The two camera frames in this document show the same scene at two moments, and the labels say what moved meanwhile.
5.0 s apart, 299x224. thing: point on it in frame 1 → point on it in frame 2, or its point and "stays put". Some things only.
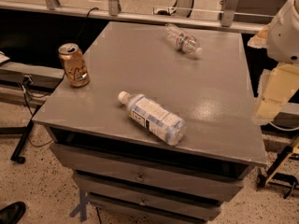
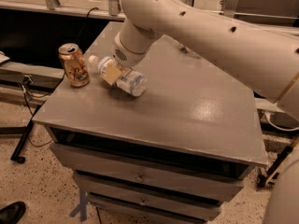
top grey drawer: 149,173 stays put
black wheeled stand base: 279,179 stays put
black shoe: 11,213 stays put
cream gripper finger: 277,86 → 132,47
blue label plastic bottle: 153,117 → 132,81
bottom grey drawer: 156,207 stays put
